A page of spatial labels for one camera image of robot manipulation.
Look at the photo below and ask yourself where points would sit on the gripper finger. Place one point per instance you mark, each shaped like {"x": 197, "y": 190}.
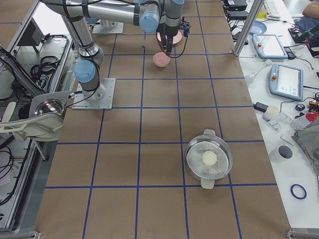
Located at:
{"x": 169, "y": 45}
{"x": 165, "y": 45}

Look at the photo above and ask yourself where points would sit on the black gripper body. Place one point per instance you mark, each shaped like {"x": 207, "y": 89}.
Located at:
{"x": 171, "y": 32}

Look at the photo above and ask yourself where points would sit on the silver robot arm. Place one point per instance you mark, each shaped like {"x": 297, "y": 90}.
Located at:
{"x": 160, "y": 16}

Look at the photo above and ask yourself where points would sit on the pink plate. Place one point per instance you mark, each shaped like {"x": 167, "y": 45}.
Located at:
{"x": 176, "y": 39}

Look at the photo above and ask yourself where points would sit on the pink bowl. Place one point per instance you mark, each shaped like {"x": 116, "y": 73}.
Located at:
{"x": 161, "y": 59}

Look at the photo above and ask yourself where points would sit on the light blue plate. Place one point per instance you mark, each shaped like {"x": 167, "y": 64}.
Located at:
{"x": 258, "y": 27}

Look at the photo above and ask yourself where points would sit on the blue teach pendant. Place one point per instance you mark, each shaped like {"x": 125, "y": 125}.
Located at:
{"x": 286, "y": 81}
{"x": 268, "y": 46}

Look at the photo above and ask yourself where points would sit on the black power adapter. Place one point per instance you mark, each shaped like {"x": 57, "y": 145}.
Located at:
{"x": 260, "y": 107}

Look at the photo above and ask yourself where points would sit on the steel steamer pot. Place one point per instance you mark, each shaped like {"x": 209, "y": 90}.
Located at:
{"x": 207, "y": 175}

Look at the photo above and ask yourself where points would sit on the white steamed bun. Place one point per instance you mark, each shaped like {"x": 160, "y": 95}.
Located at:
{"x": 209, "y": 158}

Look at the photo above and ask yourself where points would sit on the grey chair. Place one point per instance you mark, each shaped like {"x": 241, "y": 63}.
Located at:
{"x": 45, "y": 127}

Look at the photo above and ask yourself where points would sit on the white cup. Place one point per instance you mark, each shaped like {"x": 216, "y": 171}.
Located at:
{"x": 281, "y": 153}

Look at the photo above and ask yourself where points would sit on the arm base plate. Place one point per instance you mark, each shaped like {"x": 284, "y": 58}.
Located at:
{"x": 102, "y": 98}
{"x": 107, "y": 27}

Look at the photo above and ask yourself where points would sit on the aluminium frame post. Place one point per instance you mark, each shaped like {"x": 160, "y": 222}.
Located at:
{"x": 254, "y": 10}

